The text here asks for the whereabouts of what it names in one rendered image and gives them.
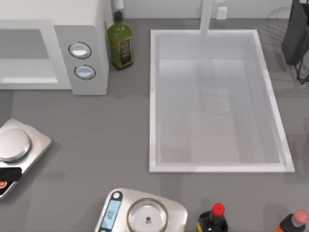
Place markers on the white sink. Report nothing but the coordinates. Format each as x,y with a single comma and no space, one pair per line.
214,106

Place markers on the round microwave knob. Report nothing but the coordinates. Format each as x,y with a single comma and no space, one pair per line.
80,50
84,71

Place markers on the black bottle with pink cap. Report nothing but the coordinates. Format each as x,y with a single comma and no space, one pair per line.
293,221

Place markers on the white wall socket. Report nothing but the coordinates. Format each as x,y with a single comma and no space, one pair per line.
221,12

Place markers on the tall white tap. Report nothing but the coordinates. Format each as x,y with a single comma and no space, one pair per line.
206,17

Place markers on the green bottle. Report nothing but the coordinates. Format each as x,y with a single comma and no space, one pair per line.
120,46

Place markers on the pale microwave oven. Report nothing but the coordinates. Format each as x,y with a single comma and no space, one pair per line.
79,60

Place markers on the square silver kitchen scale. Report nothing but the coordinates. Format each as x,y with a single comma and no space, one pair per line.
17,149

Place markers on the black bottle with red cap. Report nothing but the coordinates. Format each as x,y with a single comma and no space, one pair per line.
213,218

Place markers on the rounded silver kitchen scale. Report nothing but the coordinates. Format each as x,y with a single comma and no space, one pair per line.
144,212

